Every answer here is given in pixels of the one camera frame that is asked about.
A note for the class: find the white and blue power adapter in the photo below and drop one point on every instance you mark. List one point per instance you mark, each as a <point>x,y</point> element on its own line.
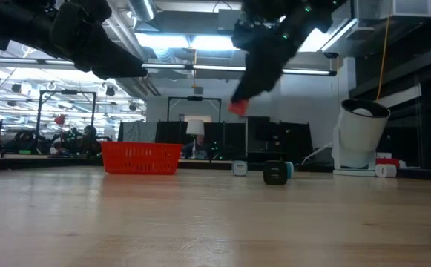
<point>239,168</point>

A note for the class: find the small white box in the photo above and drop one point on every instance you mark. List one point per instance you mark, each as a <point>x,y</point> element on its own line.
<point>384,155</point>

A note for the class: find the background robot arms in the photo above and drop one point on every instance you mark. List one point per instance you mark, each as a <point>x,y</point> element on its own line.
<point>70,142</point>

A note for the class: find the black gantry frame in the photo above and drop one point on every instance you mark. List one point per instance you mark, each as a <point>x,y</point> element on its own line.
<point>194,98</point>
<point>66,92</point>

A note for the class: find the red box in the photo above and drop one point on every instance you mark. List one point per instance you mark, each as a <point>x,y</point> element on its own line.
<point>387,162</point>

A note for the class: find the long ceiling light strip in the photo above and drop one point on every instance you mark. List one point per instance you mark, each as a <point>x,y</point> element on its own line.
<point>207,68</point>

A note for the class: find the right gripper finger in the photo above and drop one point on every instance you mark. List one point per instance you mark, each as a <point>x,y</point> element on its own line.
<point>256,85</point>

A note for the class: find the white spotlight lamp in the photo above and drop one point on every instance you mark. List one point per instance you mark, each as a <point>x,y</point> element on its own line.
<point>358,137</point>

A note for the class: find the black dome camera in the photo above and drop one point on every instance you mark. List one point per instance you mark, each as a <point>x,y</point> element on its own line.
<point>330,55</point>

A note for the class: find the grey partition panel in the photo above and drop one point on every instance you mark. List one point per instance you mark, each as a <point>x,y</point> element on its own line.
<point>137,131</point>

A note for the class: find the person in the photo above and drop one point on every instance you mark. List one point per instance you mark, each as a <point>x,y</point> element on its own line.
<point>200,141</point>

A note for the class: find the red round ornament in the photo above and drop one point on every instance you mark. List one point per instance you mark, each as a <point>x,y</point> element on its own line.
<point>60,119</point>

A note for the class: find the red plastic basket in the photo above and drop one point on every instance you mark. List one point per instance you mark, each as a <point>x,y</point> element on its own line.
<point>141,157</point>

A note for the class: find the silver ventilation duct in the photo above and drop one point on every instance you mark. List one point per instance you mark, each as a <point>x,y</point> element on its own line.
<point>142,9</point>

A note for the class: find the pink power adapter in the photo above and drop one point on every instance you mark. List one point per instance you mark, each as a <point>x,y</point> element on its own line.
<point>238,107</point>

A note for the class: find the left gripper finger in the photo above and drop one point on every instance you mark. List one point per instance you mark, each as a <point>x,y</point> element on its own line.
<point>118,66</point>

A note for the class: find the white shade table lamp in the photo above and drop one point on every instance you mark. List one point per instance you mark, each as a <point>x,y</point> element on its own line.
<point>195,127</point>

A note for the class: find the black power adapter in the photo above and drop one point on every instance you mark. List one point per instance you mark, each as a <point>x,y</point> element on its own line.
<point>274,173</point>

